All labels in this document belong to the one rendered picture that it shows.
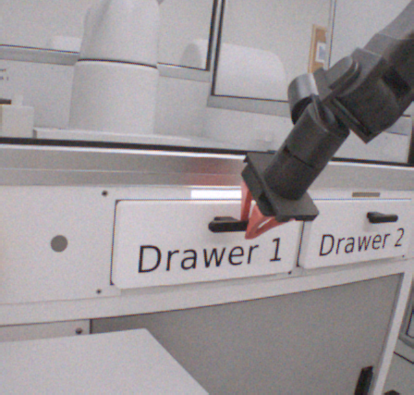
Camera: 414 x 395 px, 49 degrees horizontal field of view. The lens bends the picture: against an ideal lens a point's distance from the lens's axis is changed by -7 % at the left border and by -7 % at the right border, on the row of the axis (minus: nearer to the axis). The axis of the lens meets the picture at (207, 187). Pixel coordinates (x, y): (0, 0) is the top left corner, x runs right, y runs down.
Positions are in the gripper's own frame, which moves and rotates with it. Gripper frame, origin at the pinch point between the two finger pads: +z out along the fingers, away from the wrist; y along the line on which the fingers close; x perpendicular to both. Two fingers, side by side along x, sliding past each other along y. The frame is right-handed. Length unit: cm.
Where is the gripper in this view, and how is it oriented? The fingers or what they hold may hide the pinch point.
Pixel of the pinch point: (249, 229)
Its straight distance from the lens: 64.5
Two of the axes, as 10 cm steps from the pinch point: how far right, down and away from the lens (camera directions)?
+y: -3.5, -7.4, 5.8
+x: -8.4, -0.2, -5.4
